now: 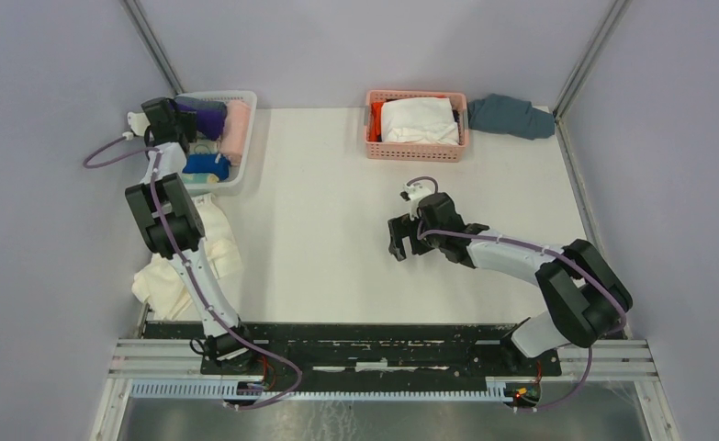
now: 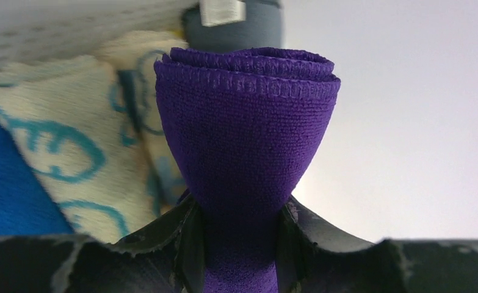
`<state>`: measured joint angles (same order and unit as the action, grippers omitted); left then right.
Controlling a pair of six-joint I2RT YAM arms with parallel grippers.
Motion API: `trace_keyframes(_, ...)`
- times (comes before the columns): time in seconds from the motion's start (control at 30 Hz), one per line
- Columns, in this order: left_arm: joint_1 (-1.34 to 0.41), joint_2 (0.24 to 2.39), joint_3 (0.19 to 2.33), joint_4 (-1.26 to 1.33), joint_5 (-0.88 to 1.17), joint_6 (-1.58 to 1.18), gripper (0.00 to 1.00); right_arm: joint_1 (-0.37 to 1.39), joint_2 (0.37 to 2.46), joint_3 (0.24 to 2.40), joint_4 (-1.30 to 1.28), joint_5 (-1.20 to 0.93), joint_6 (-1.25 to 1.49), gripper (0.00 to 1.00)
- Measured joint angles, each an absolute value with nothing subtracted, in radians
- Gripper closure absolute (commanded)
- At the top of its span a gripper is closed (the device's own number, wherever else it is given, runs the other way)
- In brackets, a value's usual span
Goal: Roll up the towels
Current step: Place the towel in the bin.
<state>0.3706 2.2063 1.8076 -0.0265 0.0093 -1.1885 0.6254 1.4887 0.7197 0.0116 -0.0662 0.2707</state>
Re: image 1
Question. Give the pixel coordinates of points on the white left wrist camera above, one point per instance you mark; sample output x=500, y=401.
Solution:
x=138, y=124

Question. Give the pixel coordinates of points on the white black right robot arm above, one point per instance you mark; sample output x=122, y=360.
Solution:
x=584, y=298

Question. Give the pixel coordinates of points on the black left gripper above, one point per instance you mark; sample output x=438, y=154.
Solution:
x=188, y=119

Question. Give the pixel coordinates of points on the pink plastic basket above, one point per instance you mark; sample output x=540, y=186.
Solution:
x=413, y=151

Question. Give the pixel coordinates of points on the teal crumpled towel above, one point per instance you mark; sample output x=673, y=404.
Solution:
x=506, y=115

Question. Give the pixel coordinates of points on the purple towel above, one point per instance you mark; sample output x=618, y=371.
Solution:
x=210, y=126

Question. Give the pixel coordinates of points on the white plastic basket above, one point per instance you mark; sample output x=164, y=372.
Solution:
x=240, y=170

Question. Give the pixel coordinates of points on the pink rolled towel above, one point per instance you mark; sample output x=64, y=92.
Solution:
x=237, y=122

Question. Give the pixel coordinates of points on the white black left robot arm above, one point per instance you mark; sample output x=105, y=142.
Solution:
x=171, y=228

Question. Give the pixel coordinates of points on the light teal rolled towel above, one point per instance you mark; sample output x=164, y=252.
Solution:
x=200, y=179

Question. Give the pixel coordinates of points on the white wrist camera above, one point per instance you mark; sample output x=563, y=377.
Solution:
x=415, y=192
x=138, y=124

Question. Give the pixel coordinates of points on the aluminium corner frame right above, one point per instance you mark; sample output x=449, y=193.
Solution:
x=653, y=403

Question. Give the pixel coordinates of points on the aluminium corner frame left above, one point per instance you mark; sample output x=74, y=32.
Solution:
x=154, y=47

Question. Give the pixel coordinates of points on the orange cloth in basket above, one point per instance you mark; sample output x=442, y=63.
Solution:
x=374, y=126

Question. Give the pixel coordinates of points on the white folded cloth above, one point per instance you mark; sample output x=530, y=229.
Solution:
x=420, y=120

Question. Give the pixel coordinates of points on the aluminium corner frame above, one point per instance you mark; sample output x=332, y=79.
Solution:
x=154, y=47
x=653, y=403

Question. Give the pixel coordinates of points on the cream towel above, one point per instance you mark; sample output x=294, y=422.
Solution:
x=158, y=284

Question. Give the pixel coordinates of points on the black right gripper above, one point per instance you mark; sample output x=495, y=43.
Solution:
x=401, y=227

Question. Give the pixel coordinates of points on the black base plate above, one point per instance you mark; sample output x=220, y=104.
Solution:
x=396, y=358

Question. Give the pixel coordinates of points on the blue rolled towel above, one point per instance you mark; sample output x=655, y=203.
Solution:
x=208, y=163

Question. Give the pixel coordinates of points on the grey rolled towel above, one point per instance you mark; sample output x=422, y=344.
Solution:
x=201, y=106

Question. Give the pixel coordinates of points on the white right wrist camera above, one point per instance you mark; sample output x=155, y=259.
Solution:
x=415, y=192

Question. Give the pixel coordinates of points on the beige print rolled towel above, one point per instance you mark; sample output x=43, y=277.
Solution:
x=204, y=147

